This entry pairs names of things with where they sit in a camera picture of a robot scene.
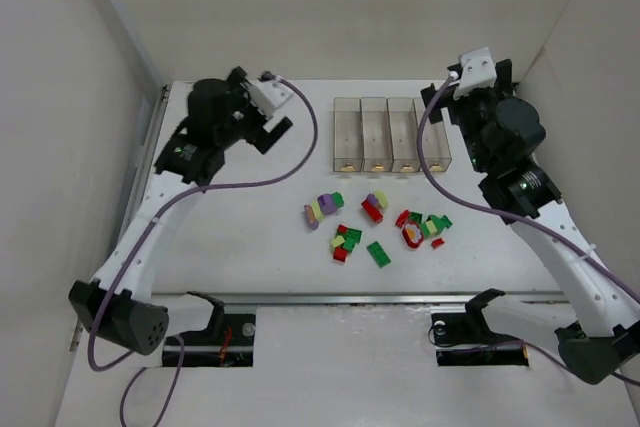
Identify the purple rounded lego brick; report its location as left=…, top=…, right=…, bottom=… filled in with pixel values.
left=317, top=193, right=338, bottom=216

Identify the light green lego brick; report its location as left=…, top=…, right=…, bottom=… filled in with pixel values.
left=310, top=200, right=324, bottom=223

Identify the green square lego brick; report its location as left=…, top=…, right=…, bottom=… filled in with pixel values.
left=331, top=192, right=345, bottom=209

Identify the purple flower lego piece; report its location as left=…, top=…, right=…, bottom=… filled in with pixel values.
left=303, top=205, right=319, bottom=231

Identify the green lego plate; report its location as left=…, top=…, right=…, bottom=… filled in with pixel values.
left=344, top=228, right=362, bottom=244

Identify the small green lego brick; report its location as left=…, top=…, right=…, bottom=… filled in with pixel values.
left=341, top=238, right=357, bottom=253

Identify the long green lego brick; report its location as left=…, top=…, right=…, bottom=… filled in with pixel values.
left=366, top=241, right=391, bottom=268

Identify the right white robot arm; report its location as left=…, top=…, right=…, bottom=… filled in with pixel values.
left=416, top=49, right=639, bottom=385

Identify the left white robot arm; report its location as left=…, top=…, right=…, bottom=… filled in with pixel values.
left=68, top=67, right=294, bottom=355

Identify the clear container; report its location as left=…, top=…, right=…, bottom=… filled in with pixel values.
left=387, top=97, right=420, bottom=174
left=333, top=97, right=363, bottom=173
left=361, top=97, right=392, bottom=173
left=409, top=97, right=452, bottom=174

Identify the pale green lego brick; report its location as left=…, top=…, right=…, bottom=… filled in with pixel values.
left=373, top=190, right=389, bottom=210

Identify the green lego brick cluster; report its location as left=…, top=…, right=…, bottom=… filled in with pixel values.
left=409, top=212, right=452, bottom=238

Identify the small purple lego brick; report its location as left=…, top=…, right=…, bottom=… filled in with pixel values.
left=366, top=193, right=378, bottom=207

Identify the red round lego piece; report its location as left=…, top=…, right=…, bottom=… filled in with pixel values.
left=395, top=210, right=411, bottom=228

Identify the pale yellow lego brick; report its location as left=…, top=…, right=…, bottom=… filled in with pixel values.
left=330, top=235, right=345, bottom=249

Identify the small red lego piece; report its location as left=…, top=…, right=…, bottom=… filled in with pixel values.
left=431, top=238, right=444, bottom=249

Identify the red flower lego piece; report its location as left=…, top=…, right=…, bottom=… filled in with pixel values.
left=401, top=221, right=424, bottom=249

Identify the red square lego brick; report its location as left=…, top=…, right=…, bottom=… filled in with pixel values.
left=333, top=246, right=350, bottom=264

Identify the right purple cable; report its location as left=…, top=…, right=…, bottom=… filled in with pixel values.
left=417, top=71, right=640, bottom=388

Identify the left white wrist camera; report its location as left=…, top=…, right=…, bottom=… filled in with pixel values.
left=248, top=78, right=294, bottom=120

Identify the aluminium rail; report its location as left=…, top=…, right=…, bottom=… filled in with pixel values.
left=151, top=291, right=568, bottom=306

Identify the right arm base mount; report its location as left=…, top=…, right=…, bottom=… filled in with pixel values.
left=428, top=288, right=529, bottom=367

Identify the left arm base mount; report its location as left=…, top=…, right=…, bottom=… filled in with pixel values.
left=158, top=292, right=256, bottom=368

